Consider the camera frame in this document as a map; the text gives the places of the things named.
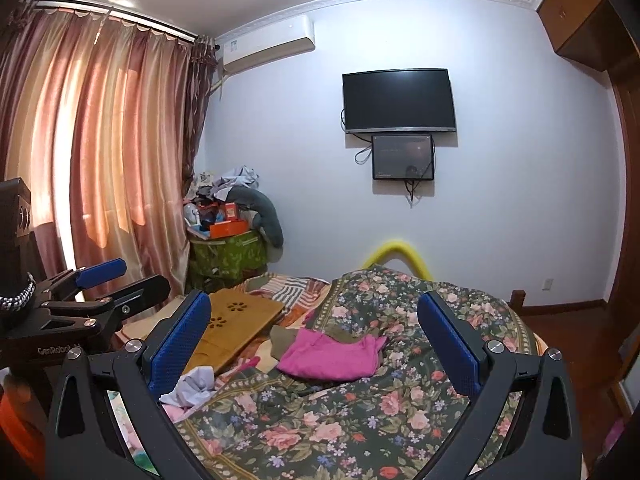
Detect dark floral bed quilt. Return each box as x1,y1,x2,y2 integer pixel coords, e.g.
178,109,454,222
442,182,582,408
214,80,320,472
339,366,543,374
177,266,537,479

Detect white crumpled cloth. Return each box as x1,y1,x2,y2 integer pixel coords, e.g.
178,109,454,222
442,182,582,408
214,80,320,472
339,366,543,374
160,366,215,410

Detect green patterned storage box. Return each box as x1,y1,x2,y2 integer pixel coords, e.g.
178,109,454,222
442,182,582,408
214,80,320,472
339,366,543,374
186,231,268,294

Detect black wall television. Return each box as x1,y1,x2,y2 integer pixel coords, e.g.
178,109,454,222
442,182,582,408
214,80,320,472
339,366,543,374
342,68,457,133

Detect wooden lap table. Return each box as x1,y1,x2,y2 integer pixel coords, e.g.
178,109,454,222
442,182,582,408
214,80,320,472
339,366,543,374
182,289,284,374

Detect striped bed sheet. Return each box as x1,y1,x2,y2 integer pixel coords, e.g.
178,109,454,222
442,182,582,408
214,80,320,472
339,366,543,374
234,272,331,327

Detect orange box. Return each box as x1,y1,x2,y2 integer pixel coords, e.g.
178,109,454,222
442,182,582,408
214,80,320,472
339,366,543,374
209,219,250,240

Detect grey stuffed toy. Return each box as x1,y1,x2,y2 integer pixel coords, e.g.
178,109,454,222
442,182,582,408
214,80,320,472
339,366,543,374
226,185,284,249

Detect pink pants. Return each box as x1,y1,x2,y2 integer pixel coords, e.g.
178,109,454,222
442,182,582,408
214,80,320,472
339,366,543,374
276,336,387,382

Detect wooden upper cabinet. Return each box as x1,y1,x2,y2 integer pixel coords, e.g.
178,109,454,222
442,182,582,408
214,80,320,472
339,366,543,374
534,0,640,74

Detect yellow foam bed rail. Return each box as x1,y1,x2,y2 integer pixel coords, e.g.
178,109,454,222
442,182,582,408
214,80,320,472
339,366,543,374
362,240,434,281

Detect white air conditioner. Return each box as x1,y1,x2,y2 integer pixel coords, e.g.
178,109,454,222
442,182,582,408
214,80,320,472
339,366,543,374
219,14,316,75

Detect pink striped curtain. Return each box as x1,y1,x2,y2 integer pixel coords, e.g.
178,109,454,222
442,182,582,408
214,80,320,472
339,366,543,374
1,8,214,296

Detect small black wall monitor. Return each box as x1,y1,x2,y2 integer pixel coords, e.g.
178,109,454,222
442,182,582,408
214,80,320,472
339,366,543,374
372,133,435,181

